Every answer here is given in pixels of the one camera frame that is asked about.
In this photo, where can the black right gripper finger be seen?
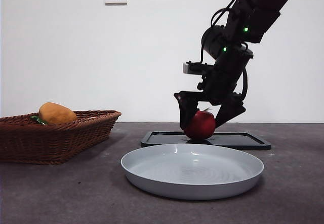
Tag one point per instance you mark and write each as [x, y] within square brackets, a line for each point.
[230, 111]
[186, 112]

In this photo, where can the red tomato with green stem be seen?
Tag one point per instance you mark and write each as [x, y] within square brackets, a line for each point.
[202, 127]

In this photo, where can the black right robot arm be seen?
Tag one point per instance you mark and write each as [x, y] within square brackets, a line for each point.
[233, 64]

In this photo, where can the black rectangular tray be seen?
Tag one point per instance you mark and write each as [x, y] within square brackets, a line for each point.
[240, 141]

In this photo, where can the pale grey round plate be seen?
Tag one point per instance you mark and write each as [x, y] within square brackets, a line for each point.
[192, 181]

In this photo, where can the brown wicker basket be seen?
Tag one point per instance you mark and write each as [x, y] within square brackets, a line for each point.
[58, 143]

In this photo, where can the green chili pepper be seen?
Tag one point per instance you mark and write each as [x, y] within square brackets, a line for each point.
[39, 120]

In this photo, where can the pale grey right camera box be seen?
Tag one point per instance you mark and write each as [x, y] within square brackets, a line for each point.
[186, 68]

